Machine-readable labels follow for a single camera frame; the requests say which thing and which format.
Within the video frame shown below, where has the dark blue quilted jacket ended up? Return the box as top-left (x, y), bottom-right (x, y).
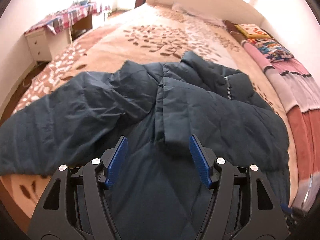
top-left (1, 51), bottom-right (290, 239)

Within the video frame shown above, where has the pink and red blanket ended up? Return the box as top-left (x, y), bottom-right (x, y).
top-left (241, 41), bottom-right (319, 211)

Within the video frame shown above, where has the beige leaf-pattern bed blanket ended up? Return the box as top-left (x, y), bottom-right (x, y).
top-left (0, 2), bottom-right (299, 221)

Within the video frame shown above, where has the white bedside drawer cabinet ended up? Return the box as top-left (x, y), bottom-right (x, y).
top-left (25, 28), bottom-right (72, 62)

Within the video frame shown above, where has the cartoon print pillow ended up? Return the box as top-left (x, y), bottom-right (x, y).
top-left (247, 38), bottom-right (295, 62)

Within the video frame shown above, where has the brown rolled pillow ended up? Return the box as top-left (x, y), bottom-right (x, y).
top-left (223, 20), bottom-right (247, 44)

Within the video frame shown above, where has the yellow cartoon pillow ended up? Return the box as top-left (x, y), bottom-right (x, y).
top-left (235, 24), bottom-right (271, 38)

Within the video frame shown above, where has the white crumpled cloth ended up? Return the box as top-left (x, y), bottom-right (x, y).
top-left (171, 3), bottom-right (227, 29)

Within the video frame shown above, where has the pink plaid tablecloth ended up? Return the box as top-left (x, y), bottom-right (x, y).
top-left (24, 2), bottom-right (112, 35)

